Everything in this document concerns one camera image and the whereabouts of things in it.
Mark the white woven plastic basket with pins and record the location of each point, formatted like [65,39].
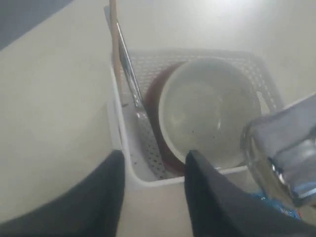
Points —
[147,65]

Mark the silver metal utensil handle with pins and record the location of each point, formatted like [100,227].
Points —
[128,70]

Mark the blue chips snack bag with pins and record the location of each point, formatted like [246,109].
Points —
[278,206]

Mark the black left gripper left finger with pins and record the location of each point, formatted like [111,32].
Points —
[89,209]

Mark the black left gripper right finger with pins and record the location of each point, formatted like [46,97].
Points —
[218,208]

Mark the brown wooden plate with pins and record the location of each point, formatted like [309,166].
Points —
[151,103]

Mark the shiny steel cup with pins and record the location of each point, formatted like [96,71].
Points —
[280,152]

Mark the grey-green ceramic bowl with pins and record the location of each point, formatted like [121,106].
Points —
[204,105]

